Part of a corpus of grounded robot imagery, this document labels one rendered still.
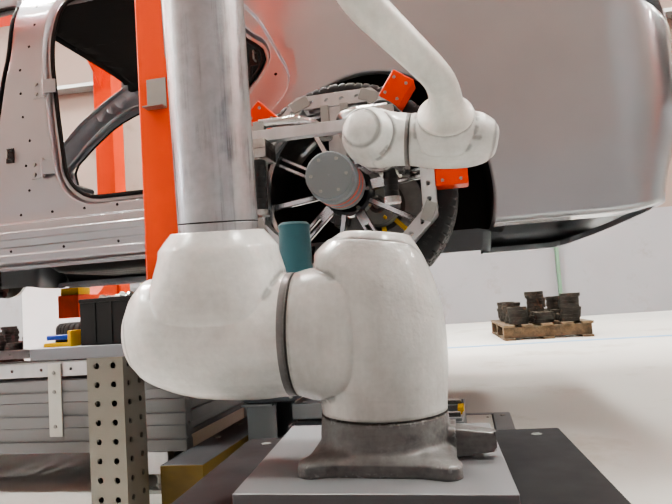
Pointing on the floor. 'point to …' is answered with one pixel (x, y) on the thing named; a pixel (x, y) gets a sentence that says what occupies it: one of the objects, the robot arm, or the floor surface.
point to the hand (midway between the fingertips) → (390, 170)
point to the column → (117, 432)
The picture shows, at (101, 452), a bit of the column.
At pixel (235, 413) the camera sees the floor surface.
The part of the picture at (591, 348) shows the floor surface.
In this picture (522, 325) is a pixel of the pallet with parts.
